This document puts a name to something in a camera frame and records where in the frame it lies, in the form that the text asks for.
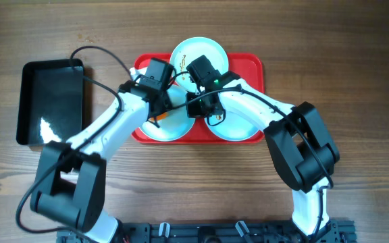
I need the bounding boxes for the orange sponge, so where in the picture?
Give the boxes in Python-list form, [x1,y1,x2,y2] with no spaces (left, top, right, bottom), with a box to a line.
[149,113,167,122]

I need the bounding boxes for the light blue plate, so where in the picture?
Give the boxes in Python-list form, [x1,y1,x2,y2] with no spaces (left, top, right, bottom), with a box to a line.
[140,85,195,142]
[170,37,229,93]
[204,111,259,142]

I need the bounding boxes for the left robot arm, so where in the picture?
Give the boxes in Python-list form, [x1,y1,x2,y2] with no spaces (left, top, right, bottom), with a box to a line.
[23,58,174,242]

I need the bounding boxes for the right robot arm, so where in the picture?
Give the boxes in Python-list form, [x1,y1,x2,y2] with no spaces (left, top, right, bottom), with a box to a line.
[186,55,340,242]

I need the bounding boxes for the red plastic tray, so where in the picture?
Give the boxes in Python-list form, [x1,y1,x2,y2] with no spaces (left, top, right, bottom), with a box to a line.
[132,53,265,145]

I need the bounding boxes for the black rectangular water tray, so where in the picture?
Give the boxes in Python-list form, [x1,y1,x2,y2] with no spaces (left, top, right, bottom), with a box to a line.
[16,59,84,146]

